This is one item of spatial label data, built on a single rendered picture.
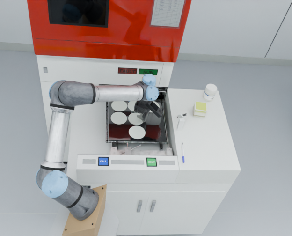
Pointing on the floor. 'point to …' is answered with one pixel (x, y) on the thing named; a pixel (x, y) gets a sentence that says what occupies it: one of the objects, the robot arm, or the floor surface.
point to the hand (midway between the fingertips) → (145, 121)
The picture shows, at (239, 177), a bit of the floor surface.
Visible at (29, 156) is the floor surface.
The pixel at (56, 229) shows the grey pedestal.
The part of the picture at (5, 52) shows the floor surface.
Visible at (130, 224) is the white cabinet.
